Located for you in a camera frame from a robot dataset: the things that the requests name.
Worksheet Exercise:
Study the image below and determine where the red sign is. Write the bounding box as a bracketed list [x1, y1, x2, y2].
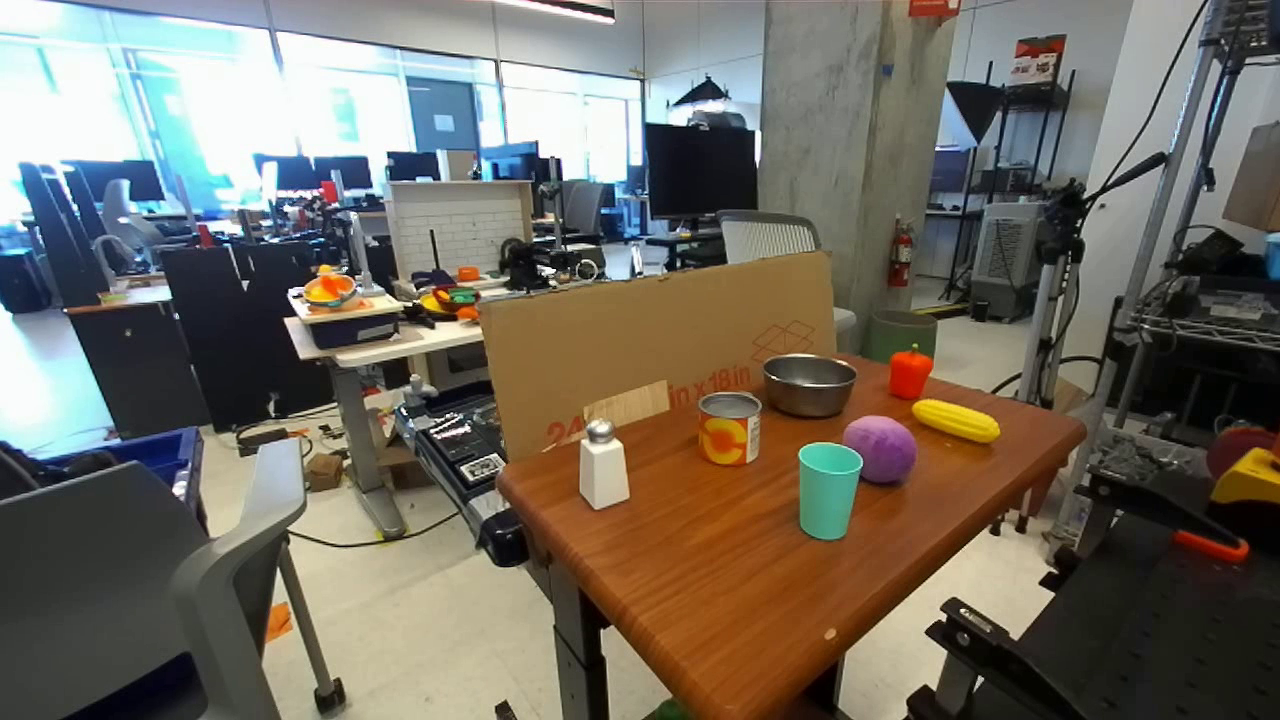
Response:
[1011, 34, 1073, 88]

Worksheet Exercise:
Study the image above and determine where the red fire extinguisher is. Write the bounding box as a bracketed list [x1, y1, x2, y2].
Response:
[882, 218, 918, 294]

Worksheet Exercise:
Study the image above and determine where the orange handled clamp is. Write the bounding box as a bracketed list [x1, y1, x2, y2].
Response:
[1171, 523, 1254, 568]

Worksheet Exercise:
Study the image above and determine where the black equipment shelf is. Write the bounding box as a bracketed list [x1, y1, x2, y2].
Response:
[1106, 230, 1280, 438]

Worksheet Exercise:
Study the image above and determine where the orange toy bell pepper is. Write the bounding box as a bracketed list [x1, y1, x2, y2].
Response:
[882, 350, 936, 405]

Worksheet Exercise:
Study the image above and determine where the black cabinet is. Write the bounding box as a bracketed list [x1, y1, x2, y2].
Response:
[64, 294, 214, 442]

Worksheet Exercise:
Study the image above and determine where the green box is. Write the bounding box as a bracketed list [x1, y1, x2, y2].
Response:
[861, 309, 938, 363]

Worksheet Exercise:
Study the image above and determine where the brown cardboard sheet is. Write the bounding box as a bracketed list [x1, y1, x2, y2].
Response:
[480, 250, 840, 469]

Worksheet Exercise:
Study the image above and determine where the white chair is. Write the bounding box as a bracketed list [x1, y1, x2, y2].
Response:
[716, 207, 861, 357]

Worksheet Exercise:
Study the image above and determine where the black equipment case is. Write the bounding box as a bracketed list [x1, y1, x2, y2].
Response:
[393, 382, 530, 571]

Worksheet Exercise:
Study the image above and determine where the yellow plastic object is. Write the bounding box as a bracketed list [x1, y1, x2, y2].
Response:
[1209, 445, 1280, 514]

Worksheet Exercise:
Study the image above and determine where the black table leg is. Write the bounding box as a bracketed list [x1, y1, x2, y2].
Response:
[522, 555, 614, 720]

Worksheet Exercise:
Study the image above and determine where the white shaker with silver cap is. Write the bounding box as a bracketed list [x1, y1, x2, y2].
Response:
[577, 418, 630, 516]

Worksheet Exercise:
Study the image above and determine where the yellow toy corn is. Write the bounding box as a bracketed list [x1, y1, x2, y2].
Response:
[908, 398, 1004, 450]

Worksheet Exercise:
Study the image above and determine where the silver stand pole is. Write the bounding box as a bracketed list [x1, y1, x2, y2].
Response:
[1093, 0, 1254, 452]

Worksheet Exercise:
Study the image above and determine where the white desk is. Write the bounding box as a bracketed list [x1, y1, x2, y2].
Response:
[281, 311, 493, 541]

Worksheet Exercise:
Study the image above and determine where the black perforated platform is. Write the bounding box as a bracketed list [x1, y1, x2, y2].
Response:
[905, 503, 1280, 720]

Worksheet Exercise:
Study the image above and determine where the purple ball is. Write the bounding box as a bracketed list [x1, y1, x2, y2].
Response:
[840, 411, 918, 490]

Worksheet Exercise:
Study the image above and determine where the teal plastic cup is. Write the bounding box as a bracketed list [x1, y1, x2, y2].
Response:
[796, 442, 869, 546]

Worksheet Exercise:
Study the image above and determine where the concrete pillar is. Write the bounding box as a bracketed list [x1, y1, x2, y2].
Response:
[754, 0, 958, 330]

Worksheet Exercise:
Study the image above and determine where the white board panel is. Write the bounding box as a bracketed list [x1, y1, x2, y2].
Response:
[383, 177, 535, 279]

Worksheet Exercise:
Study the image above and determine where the metal bowl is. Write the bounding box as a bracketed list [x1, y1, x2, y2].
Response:
[759, 350, 861, 424]

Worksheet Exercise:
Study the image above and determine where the small black monitor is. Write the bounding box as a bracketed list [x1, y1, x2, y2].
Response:
[250, 152, 323, 195]
[383, 149, 442, 186]
[313, 152, 375, 193]

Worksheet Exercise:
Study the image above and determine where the camera tripod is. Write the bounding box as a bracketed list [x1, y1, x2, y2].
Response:
[1015, 177, 1113, 411]

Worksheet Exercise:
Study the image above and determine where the large black monitor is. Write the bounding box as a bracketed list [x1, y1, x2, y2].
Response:
[643, 121, 759, 219]

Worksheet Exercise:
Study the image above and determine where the tray with toy food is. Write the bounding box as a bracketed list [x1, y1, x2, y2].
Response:
[289, 265, 406, 353]

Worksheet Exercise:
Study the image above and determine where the tin can with fruit label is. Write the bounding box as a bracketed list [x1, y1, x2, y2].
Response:
[695, 389, 766, 469]

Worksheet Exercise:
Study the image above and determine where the blue bin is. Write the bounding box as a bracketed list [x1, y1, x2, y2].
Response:
[34, 424, 206, 514]

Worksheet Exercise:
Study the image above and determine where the grey office chair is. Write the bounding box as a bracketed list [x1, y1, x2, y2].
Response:
[0, 438, 353, 720]

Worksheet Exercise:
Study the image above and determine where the black shelf rack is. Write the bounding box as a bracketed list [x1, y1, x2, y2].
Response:
[944, 71, 1079, 322]

